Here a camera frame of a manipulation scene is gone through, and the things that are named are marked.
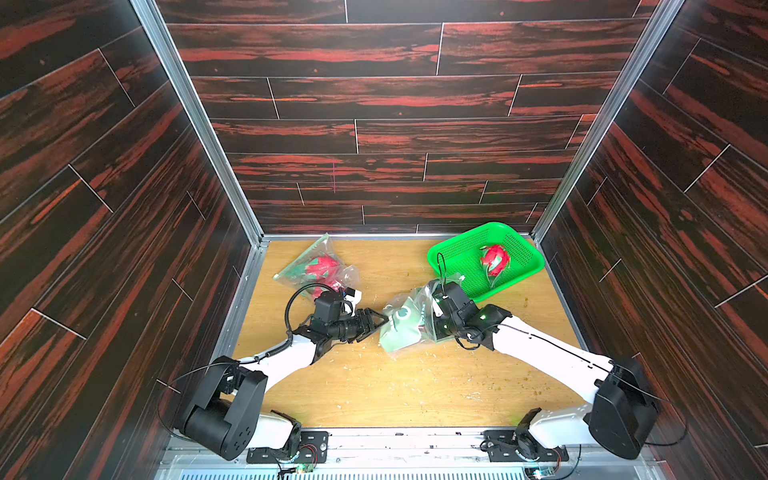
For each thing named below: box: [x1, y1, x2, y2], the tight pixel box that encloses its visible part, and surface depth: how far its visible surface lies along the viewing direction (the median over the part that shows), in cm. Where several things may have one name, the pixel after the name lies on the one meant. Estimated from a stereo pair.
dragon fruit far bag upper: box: [304, 255, 340, 280], surface depth 103 cm
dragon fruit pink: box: [480, 245, 510, 277], surface depth 104 cm
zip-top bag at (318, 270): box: [273, 233, 360, 302], surface depth 103 cm
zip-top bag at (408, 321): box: [379, 274, 465, 354], surface depth 80 cm
